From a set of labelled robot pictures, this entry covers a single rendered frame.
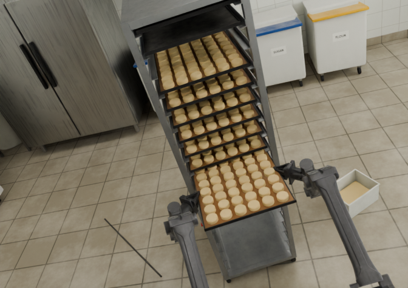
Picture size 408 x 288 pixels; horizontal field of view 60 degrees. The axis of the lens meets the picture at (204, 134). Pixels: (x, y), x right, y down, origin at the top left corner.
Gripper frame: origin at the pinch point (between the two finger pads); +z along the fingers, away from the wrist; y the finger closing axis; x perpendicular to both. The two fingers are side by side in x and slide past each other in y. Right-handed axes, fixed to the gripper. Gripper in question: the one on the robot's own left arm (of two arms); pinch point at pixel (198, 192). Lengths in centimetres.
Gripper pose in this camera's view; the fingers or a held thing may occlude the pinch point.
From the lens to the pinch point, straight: 167.7
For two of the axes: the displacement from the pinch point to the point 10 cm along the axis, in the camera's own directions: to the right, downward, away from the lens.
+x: 7.9, 1.6, -5.9
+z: 5.5, -6.0, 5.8
